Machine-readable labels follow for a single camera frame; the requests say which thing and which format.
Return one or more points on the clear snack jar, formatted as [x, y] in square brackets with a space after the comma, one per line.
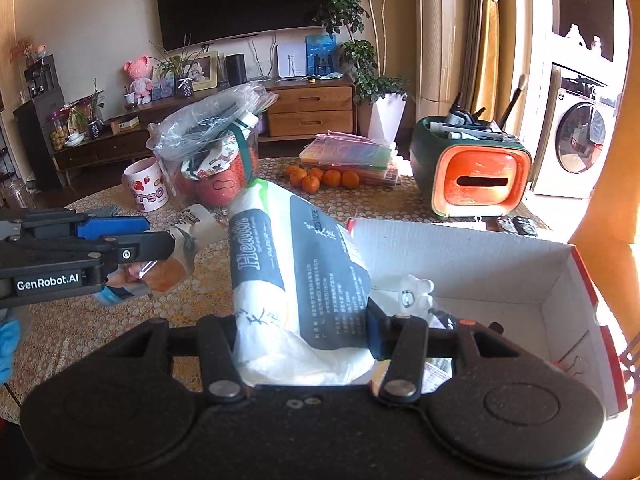
[58, 135]

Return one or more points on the pink flowers in vase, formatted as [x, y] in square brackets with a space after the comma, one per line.
[22, 47]

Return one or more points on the apple in plain red net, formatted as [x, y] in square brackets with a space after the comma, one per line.
[184, 186]

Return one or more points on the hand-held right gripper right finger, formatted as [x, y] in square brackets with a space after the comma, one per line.
[380, 332]

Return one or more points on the lace covered desktop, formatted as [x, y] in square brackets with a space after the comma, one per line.
[60, 320]

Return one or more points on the black speaker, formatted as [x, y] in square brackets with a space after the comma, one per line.
[235, 69]

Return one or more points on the person's left hand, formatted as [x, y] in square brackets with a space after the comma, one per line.
[9, 350]

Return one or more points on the green orange desk organizer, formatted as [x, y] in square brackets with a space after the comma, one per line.
[470, 185]

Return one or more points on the white tissue pack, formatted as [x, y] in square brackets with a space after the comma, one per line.
[300, 260]

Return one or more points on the clear glass tumbler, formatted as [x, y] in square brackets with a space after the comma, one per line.
[20, 195]

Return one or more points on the black tall cabinet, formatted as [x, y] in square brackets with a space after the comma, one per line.
[37, 135]

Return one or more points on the pink bear figure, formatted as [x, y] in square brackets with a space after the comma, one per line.
[139, 80]

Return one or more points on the white wall shelf unit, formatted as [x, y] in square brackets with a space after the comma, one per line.
[555, 20]

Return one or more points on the white snack pouch orange print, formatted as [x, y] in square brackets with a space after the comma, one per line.
[200, 230]

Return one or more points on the light wooden drawer cabinet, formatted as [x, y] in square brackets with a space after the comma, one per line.
[310, 110]

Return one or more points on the white floor air conditioner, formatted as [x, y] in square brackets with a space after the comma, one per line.
[440, 35]

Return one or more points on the dark wooden television cabinet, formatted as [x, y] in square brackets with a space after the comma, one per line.
[110, 147]

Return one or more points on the large white detergent bottle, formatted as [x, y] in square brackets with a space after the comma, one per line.
[575, 37]

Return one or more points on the small white detergent bottle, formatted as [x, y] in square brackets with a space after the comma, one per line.
[596, 45]

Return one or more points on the yellow flat box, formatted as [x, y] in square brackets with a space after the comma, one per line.
[125, 125]

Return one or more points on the grass plant in patterned vase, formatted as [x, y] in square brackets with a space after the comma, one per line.
[185, 87]

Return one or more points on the pink strawberry mug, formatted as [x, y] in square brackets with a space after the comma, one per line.
[145, 185]

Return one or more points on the yellow curtain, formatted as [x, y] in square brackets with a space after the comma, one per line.
[482, 35]

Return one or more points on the metal cup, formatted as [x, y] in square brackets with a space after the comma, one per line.
[131, 101]

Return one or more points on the cluster of tangerines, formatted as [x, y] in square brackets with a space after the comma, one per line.
[331, 179]

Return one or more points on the photo frame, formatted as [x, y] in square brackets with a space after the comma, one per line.
[205, 70]

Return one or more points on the white bowl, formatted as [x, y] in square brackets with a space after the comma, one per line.
[74, 140]

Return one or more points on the clear fruit container with bag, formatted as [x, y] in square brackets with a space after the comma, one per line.
[200, 125]

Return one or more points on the flower bouquet in dark vase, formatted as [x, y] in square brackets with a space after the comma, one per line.
[95, 129]

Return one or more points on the red cardboard box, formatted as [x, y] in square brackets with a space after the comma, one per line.
[475, 260]

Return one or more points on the white bear toy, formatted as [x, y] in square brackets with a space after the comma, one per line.
[415, 295]

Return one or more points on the yellow giraffe toy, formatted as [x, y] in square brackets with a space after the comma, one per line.
[620, 185]

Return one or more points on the blue picture board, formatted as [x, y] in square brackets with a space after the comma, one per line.
[320, 55]

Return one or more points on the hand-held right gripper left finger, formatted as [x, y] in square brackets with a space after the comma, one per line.
[215, 340]

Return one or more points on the black television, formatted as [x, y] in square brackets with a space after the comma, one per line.
[240, 0]

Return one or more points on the tall potted plant white pot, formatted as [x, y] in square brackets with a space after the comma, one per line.
[345, 10]

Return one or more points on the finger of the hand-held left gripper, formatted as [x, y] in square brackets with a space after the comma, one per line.
[110, 227]
[145, 247]

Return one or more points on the white washing machine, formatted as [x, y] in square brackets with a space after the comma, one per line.
[575, 140]

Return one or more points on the black remote control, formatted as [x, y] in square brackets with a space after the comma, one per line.
[504, 225]
[525, 227]

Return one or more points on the small blue picture card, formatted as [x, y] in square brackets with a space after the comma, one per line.
[162, 91]

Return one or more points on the stack of colourful folders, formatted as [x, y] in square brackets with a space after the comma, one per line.
[350, 155]

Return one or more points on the apple in marked red net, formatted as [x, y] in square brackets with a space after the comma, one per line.
[217, 190]

